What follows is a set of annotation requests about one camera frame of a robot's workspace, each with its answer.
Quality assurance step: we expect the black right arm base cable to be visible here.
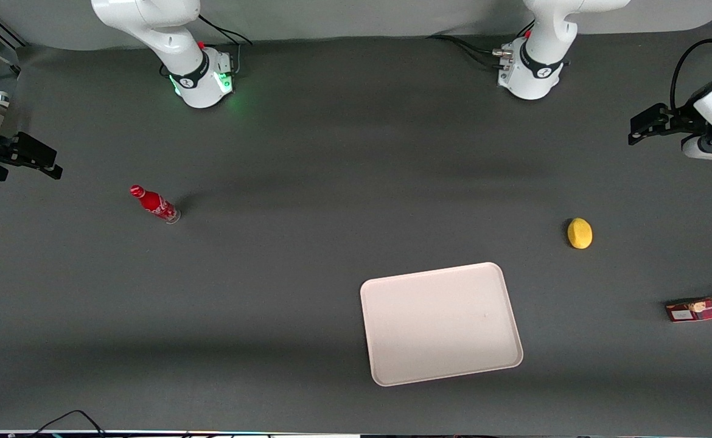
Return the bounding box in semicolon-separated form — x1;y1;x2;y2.
159;15;253;77

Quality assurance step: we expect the black cable at table edge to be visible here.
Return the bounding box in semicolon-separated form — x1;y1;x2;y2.
27;409;108;438

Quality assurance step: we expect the black arm base cable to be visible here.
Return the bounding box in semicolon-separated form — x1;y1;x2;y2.
159;15;253;77
426;19;536;69

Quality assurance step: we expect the yellow lemon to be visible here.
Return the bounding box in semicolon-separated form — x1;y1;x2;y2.
567;218;593;250

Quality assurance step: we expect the white rectangular tray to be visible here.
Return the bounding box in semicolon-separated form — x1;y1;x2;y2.
360;262;524;388

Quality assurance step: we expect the black left arm base cable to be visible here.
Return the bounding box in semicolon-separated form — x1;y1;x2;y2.
426;19;536;69

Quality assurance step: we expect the red cookie box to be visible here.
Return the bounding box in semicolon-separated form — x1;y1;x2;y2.
665;291;712;323

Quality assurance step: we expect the red cola bottle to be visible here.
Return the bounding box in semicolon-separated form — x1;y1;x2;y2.
129;185;181;224

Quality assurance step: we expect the black left arm wrist cable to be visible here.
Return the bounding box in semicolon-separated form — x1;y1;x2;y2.
669;18;712;113

